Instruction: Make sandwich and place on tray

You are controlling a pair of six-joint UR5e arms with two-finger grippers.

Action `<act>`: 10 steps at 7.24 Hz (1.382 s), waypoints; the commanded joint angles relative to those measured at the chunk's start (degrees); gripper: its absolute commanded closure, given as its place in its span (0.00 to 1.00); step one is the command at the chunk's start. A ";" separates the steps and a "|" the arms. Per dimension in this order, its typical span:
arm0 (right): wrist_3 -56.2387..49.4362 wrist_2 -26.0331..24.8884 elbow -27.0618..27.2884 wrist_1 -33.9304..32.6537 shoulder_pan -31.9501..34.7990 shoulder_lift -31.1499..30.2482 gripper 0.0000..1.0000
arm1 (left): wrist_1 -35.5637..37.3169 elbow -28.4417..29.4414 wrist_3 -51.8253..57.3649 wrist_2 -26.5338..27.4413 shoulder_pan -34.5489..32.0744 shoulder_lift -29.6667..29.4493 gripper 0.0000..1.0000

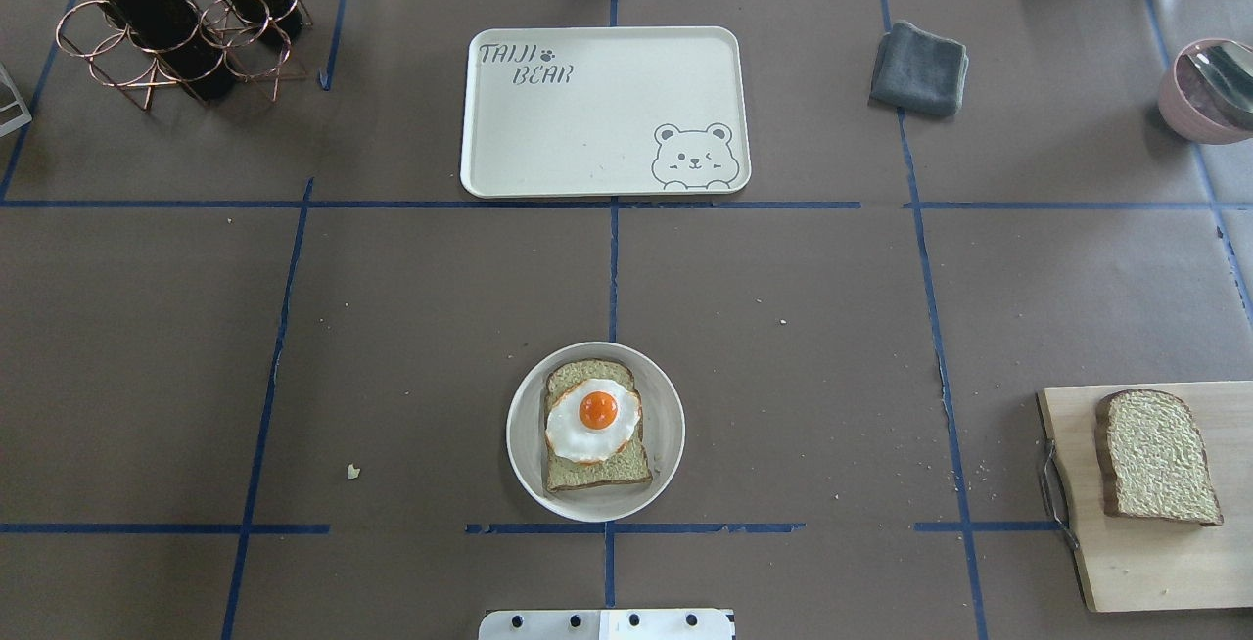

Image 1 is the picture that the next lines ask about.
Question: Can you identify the white round plate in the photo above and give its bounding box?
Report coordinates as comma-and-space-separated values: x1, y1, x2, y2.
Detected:
505, 342, 685, 524

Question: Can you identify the cream bear serving tray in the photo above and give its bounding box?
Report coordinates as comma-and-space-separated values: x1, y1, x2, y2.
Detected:
460, 28, 752, 200

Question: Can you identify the fried egg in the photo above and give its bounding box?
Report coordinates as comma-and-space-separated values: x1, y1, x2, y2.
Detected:
545, 378, 643, 465

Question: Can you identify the folded grey cloth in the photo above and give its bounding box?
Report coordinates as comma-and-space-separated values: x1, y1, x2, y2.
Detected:
870, 20, 969, 116

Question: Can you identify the wooden cutting board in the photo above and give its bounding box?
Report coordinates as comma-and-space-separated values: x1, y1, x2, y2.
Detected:
1037, 381, 1252, 612

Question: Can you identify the pink bowl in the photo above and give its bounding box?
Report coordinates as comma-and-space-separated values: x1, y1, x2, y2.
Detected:
1157, 38, 1250, 147

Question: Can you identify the dark wine bottle left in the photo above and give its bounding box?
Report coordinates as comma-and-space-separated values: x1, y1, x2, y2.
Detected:
103, 0, 236, 101

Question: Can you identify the metal scoop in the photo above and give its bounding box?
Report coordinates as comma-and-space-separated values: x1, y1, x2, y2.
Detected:
1185, 41, 1252, 132

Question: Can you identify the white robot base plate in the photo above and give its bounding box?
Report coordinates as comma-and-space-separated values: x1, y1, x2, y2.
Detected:
477, 607, 737, 639

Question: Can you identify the copper wire bottle rack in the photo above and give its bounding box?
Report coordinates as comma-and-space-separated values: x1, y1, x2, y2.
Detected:
55, 0, 312, 111

